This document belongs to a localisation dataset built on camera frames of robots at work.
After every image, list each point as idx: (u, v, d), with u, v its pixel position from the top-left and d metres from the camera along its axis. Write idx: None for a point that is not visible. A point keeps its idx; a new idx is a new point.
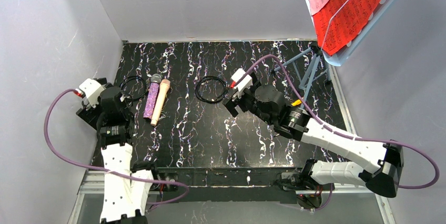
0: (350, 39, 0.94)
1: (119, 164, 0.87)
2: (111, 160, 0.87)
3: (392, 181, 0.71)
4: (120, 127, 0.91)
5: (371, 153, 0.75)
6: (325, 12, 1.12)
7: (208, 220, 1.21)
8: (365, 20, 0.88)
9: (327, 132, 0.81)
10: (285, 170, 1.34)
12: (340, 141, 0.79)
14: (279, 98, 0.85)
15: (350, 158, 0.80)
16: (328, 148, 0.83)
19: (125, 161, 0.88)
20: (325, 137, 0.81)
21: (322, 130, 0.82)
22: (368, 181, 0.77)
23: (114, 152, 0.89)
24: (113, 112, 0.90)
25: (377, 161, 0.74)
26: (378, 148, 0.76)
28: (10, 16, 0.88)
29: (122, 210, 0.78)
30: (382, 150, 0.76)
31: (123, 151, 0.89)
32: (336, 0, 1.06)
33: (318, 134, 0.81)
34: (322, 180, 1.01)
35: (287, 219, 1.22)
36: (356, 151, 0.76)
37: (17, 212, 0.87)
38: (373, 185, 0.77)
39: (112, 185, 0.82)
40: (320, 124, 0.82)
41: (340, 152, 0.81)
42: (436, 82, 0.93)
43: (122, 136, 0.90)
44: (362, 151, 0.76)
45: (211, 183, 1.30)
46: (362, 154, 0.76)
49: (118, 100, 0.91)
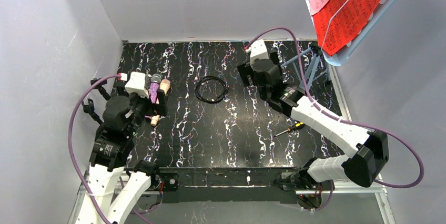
0: (350, 40, 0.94)
1: (100, 189, 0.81)
2: (94, 181, 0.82)
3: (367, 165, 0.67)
4: (114, 148, 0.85)
5: (353, 136, 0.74)
6: (325, 12, 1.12)
7: (208, 220, 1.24)
8: (365, 19, 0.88)
9: (315, 110, 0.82)
10: (285, 170, 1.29)
12: (325, 120, 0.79)
14: (274, 71, 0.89)
15: (332, 139, 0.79)
16: (314, 128, 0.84)
19: (107, 187, 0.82)
20: (312, 114, 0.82)
21: (311, 107, 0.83)
22: (348, 168, 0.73)
23: (100, 173, 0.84)
24: (114, 128, 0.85)
25: (356, 144, 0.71)
26: (362, 133, 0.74)
28: (11, 16, 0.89)
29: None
30: (365, 136, 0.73)
31: (108, 176, 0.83)
32: (336, 0, 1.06)
33: (306, 111, 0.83)
34: (316, 175, 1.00)
35: (286, 219, 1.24)
36: (338, 132, 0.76)
37: (18, 213, 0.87)
38: (353, 173, 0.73)
39: (88, 208, 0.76)
40: (311, 102, 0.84)
41: (324, 132, 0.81)
42: (436, 82, 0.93)
43: (112, 160, 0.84)
44: (344, 133, 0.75)
45: (210, 183, 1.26)
46: (343, 134, 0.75)
49: (122, 118, 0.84)
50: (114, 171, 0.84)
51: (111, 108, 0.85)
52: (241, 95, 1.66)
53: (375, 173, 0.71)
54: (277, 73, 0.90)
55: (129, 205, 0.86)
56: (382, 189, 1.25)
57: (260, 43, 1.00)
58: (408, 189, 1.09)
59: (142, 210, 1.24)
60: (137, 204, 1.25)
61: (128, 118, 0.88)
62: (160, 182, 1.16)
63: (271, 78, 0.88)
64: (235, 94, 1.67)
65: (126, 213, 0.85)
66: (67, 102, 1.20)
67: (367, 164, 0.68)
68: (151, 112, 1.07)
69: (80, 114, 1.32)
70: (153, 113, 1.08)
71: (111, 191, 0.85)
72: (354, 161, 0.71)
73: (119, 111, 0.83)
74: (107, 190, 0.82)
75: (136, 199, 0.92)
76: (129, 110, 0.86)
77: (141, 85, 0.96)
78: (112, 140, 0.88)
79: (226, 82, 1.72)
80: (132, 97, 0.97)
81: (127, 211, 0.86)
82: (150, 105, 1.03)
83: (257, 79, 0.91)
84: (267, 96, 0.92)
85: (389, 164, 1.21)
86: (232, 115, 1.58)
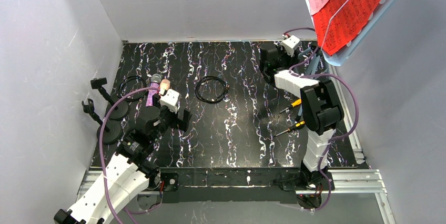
0: (348, 40, 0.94)
1: (113, 175, 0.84)
2: (111, 168, 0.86)
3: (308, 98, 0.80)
4: (139, 148, 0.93)
5: (305, 82, 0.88)
6: (325, 12, 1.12)
7: (208, 220, 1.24)
8: (364, 20, 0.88)
9: (287, 73, 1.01)
10: (286, 170, 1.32)
12: (290, 78, 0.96)
14: (273, 52, 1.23)
15: (296, 93, 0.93)
16: (287, 89, 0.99)
19: (120, 176, 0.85)
20: (284, 75, 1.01)
21: (287, 72, 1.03)
22: (305, 113, 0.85)
23: (120, 161, 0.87)
24: (141, 131, 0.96)
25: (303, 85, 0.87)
26: (313, 82, 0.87)
28: (10, 16, 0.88)
29: (83, 216, 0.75)
30: (314, 83, 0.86)
31: (125, 166, 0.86)
32: (335, 0, 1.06)
33: (282, 73, 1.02)
34: (309, 163, 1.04)
35: (287, 219, 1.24)
36: (296, 81, 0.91)
37: (18, 213, 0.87)
38: (307, 115, 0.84)
39: (98, 189, 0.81)
40: (289, 70, 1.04)
41: (292, 90, 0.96)
42: (436, 82, 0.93)
43: (134, 155, 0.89)
44: (299, 81, 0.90)
45: (211, 183, 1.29)
46: (298, 82, 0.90)
49: (151, 124, 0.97)
50: (132, 165, 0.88)
51: None
52: (241, 95, 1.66)
53: (322, 112, 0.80)
54: (275, 54, 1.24)
55: (122, 201, 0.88)
56: (382, 189, 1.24)
57: (295, 41, 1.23)
58: (408, 188, 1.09)
59: (142, 210, 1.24)
60: (137, 204, 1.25)
61: (156, 126, 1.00)
62: (160, 182, 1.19)
63: (268, 56, 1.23)
64: (235, 94, 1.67)
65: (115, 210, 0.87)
66: (67, 101, 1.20)
67: (307, 98, 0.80)
68: (174, 125, 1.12)
69: (80, 114, 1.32)
70: (175, 125, 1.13)
71: (120, 181, 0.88)
72: (302, 102, 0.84)
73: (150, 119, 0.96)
74: (119, 179, 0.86)
75: (130, 197, 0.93)
76: (158, 120, 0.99)
77: (173, 101, 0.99)
78: (138, 140, 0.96)
79: (225, 82, 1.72)
80: (162, 109, 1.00)
81: (118, 208, 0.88)
82: (174, 119, 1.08)
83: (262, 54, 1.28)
84: (264, 69, 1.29)
85: (390, 163, 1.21)
86: (232, 115, 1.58)
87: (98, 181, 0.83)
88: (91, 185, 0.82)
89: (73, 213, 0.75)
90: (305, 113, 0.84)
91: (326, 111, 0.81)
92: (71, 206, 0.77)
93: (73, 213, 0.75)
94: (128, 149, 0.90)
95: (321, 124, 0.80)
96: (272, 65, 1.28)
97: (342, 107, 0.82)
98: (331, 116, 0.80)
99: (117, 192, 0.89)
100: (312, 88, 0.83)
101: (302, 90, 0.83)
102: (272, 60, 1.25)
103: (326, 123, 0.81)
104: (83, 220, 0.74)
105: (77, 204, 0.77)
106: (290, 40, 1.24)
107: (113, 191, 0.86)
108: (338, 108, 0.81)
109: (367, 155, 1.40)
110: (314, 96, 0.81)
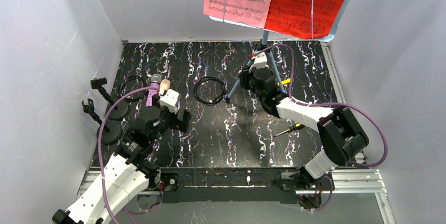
0: (335, 14, 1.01)
1: (112, 176, 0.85)
2: (110, 169, 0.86)
3: (328, 132, 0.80)
4: (138, 148, 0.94)
5: (317, 113, 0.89)
6: (275, 16, 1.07)
7: (208, 220, 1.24)
8: None
9: (291, 103, 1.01)
10: (286, 170, 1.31)
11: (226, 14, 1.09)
12: (298, 108, 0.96)
14: (271, 81, 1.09)
15: (308, 123, 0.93)
16: (295, 119, 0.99)
19: (118, 177, 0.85)
20: (288, 106, 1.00)
21: (289, 102, 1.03)
22: (327, 146, 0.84)
23: (119, 162, 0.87)
24: (140, 132, 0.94)
25: (318, 117, 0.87)
26: (326, 111, 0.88)
28: (10, 16, 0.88)
29: (81, 217, 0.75)
30: (329, 112, 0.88)
31: (124, 167, 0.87)
32: (282, 0, 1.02)
33: (285, 104, 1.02)
34: (312, 170, 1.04)
35: (287, 220, 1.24)
36: (306, 113, 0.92)
37: (19, 213, 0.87)
38: (331, 149, 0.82)
39: (97, 189, 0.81)
40: (289, 99, 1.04)
41: (302, 120, 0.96)
42: (436, 81, 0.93)
43: (132, 155, 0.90)
44: (311, 113, 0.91)
45: (210, 183, 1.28)
46: (310, 114, 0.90)
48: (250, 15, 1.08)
49: (150, 125, 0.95)
50: (130, 166, 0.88)
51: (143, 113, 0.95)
52: (241, 94, 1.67)
53: (347, 143, 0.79)
54: (273, 82, 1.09)
55: (120, 202, 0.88)
56: (382, 189, 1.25)
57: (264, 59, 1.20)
58: (408, 187, 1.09)
59: (142, 210, 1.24)
60: (137, 204, 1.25)
61: (156, 126, 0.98)
62: (160, 182, 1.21)
63: (266, 85, 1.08)
64: (235, 94, 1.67)
65: (113, 210, 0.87)
66: (67, 101, 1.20)
67: (329, 131, 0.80)
68: (174, 125, 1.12)
69: (80, 114, 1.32)
70: (175, 126, 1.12)
71: (119, 182, 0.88)
72: (322, 136, 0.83)
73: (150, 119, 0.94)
74: (117, 180, 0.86)
75: (129, 198, 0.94)
76: (158, 120, 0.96)
77: (173, 102, 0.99)
78: (137, 140, 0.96)
79: (225, 83, 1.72)
80: (162, 110, 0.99)
81: (117, 207, 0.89)
82: (173, 119, 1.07)
83: (258, 84, 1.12)
84: (263, 100, 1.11)
85: (390, 164, 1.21)
86: (232, 115, 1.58)
87: (96, 181, 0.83)
88: (89, 186, 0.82)
89: (71, 214, 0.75)
90: (327, 146, 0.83)
91: (352, 142, 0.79)
92: (69, 207, 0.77)
93: (72, 213, 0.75)
94: (127, 149, 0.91)
95: (348, 155, 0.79)
96: (271, 95, 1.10)
97: (364, 133, 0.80)
98: (354, 144, 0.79)
99: (117, 193, 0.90)
100: (328, 120, 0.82)
101: (320, 123, 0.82)
102: (270, 89, 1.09)
103: (352, 153, 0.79)
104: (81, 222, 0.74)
105: (74, 205, 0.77)
106: (262, 58, 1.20)
107: (112, 192, 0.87)
108: (361, 134, 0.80)
109: (366, 155, 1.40)
110: (335, 129, 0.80)
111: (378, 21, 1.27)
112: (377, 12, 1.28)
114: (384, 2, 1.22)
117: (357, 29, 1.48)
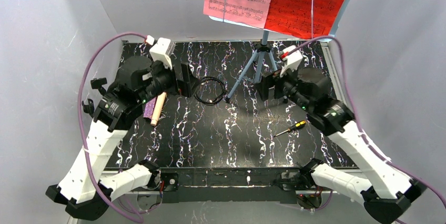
0: (335, 14, 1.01)
1: (95, 147, 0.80)
2: (92, 139, 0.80)
3: (401, 212, 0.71)
4: (119, 109, 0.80)
5: (394, 181, 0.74)
6: (274, 16, 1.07)
7: (208, 220, 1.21)
8: None
9: (362, 144, 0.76)
10: (286, 170, 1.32)
11: (226, 13, 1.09)
12: (369, 155, 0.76)
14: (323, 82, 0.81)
15: (368, 176, 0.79)
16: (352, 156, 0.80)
19: (102, 148, 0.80)
20: (357, 145, 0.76)
21: (358, 138, 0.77)
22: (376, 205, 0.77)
23: (99, 130, 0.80)
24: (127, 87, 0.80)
25: (396, 192, 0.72)
26: (403, 182, 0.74)
28: (10, 16, 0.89)
29: (72, 193, 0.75)
30: (405, 183, 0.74)
31: (106, 135, 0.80)
32: (282, 0, 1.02)
33: (353, 141, 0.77)
34: (320, 180, 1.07)
35: (289, 220, 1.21)
36: (381, 174, 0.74)
37: (19, 213, 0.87)
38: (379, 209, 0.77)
39: (81, 164, 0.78)
40: (359, 131, 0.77)
41: (362, 165, 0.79)
42: (436, 81, 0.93)
43: (114, 120, 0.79)
44: (386, 176, 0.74)
45: (211, 183, 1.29)
46: (386, 179, 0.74)
48: (250, 15, 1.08)
49: (138, 79, 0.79)
50: (114, 132, 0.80)
51: (129, 65, 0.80)
52: (241, 94, 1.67)
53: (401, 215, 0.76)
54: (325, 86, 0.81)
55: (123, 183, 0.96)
56: None
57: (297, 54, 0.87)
58: None
59: (142, 210, 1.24)
60: (137, 204, 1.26)
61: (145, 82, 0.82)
62: (160, 182, 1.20)
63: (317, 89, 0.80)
64: (235, 94, 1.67)
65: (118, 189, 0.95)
66: (67, 101, 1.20)
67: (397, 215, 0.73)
68: (174, 90, 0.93)
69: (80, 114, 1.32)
70: (176, 91, 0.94)
71: (107, 151, 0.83)
72: (386, 203, 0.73)
73: (137, 71, 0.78)
74: (103, 150, 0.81)
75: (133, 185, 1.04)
76: (149, 73, 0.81)
77: (163, 49, 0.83)
78: (121, 99, 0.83)
79: (225, 83, 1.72)
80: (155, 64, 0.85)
81: (120, 189, 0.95)
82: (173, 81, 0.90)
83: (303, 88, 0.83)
84: (309, 110, 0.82)
85: None
86: (232, 115, 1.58)
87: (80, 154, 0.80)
88: (75, 161, 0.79)
89: (63, 191, 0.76)
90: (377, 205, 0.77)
91: None
92: (61, 184, 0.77)
93: (63, 190, 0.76)
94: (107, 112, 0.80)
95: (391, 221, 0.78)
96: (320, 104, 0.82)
97: None
98: None
99: (123, 176, 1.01)
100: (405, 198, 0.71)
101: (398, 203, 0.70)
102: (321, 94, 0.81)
103: None
104: (74, 199, 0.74)
105: (64, 181, 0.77)
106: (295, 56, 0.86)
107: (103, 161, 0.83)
108: None
109: None
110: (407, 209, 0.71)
111: (378, 21, 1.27)
112: (377, 12, 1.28)
114: (384, 1, 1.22)
117: (356, 29, 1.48)
